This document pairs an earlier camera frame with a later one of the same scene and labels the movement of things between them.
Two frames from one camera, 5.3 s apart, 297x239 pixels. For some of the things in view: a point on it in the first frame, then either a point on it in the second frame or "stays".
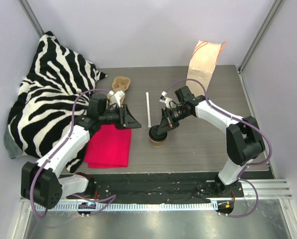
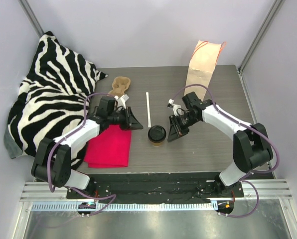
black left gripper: [124, 117] stays
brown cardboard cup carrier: [120, 83] stays
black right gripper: [167, 119] -> [177, 125]
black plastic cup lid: [153, 136] stays
